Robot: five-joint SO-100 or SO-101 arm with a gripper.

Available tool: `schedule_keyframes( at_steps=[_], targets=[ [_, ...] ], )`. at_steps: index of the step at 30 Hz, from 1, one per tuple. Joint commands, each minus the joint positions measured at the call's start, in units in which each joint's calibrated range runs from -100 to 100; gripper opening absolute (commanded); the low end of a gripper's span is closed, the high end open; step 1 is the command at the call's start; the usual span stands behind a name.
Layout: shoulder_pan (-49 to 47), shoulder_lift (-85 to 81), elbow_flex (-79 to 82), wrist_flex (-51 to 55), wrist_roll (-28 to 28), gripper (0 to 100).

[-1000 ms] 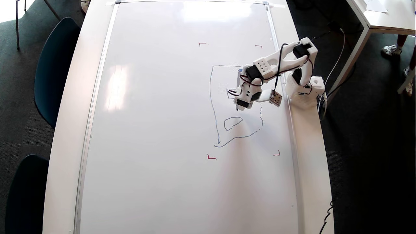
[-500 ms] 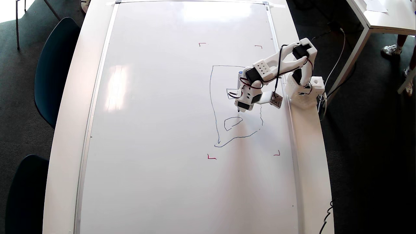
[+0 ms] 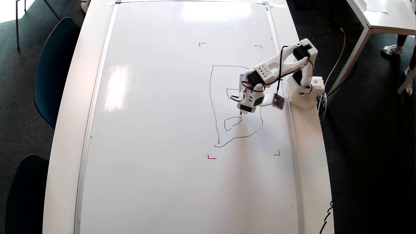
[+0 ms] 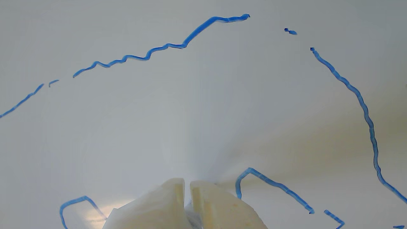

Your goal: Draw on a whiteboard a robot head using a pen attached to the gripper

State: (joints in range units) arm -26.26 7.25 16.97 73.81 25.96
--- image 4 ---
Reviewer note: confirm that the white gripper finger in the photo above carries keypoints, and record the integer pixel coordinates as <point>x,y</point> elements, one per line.
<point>225,213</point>
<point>152,210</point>

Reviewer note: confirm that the white marker pen blue end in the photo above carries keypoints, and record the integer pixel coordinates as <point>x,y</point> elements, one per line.
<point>193,221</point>

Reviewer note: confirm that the white whiteboard with metal frame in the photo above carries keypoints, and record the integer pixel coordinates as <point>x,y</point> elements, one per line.
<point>222,95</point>

